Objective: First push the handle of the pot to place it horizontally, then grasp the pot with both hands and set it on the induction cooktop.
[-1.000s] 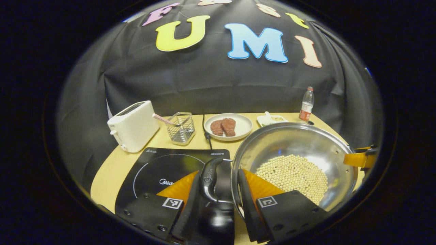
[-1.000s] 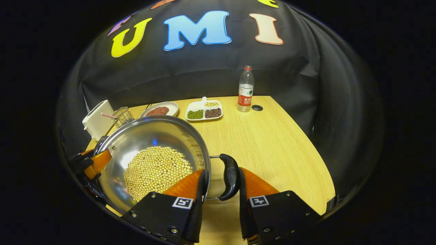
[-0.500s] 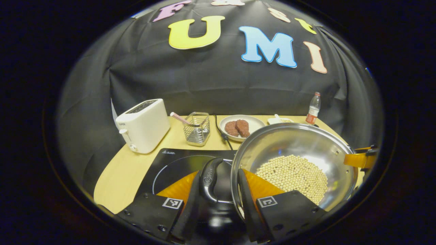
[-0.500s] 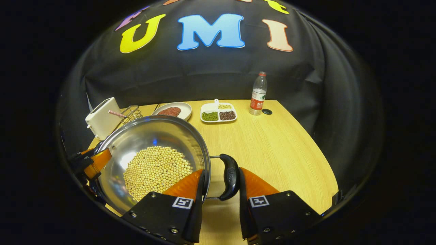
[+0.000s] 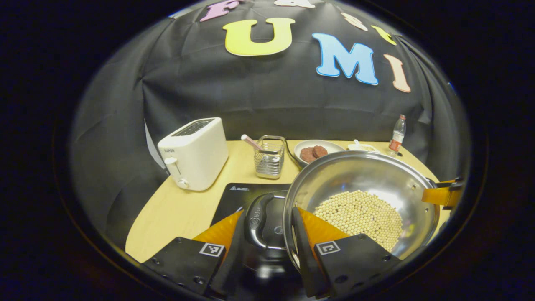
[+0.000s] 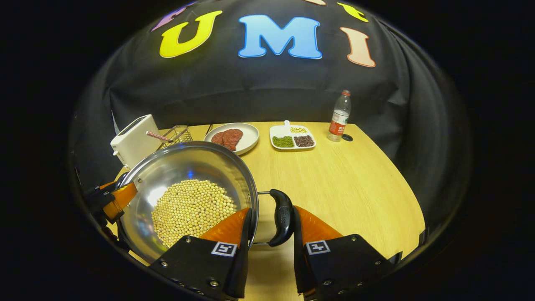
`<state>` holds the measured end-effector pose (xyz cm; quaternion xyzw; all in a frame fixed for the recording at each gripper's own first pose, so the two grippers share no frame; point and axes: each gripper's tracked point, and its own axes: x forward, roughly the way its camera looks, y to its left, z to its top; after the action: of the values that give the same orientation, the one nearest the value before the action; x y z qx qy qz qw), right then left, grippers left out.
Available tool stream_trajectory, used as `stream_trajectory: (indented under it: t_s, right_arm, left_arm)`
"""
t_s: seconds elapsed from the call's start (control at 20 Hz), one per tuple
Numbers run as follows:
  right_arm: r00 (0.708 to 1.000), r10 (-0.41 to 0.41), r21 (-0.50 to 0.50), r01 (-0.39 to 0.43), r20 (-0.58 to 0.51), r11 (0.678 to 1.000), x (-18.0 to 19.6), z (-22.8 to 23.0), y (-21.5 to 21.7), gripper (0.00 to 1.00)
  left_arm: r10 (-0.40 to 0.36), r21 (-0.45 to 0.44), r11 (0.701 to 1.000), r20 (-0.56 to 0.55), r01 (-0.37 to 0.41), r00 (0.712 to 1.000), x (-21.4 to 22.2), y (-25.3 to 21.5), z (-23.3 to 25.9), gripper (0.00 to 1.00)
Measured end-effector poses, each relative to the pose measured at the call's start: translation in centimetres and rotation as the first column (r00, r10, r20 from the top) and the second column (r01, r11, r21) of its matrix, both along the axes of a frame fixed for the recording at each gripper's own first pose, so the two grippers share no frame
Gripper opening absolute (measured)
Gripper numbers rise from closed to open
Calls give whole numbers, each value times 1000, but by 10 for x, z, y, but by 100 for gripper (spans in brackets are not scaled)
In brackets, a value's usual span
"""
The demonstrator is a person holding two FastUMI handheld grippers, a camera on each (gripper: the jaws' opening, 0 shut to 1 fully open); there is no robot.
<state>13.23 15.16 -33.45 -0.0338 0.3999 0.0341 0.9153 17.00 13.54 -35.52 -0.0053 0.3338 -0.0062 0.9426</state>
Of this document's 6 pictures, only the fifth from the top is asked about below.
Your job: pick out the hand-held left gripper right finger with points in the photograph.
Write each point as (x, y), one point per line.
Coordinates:
(303, 259)

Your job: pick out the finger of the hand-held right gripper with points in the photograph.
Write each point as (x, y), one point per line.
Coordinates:
(439, 194)

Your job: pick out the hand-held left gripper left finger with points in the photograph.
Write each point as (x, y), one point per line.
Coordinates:
(234, 259)

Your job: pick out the black induction cooktop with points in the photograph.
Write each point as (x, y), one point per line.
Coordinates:
(234, 198)

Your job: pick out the stainless steel pot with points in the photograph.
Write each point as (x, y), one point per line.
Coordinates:
(355, 175)

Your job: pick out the heap of yellow soybeans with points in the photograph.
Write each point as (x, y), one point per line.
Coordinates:
(359, 217)

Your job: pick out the clear plastic water bottle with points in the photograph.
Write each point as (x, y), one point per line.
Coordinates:
(397, 138)

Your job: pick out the white divided bean dish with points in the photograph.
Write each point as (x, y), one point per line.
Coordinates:
(363, 147)

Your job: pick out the brown meat patty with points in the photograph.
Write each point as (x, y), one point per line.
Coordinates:
(320, 151)
(308, 154)

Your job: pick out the white toaster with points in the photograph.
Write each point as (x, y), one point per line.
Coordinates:
(194, 156)

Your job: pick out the white round plate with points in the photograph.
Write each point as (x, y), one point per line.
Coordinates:
(332, 146)

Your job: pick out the pink stick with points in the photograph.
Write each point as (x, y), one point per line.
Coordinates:
(250, 142)

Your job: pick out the black backdrop cloth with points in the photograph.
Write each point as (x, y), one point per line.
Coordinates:
(250, 96)

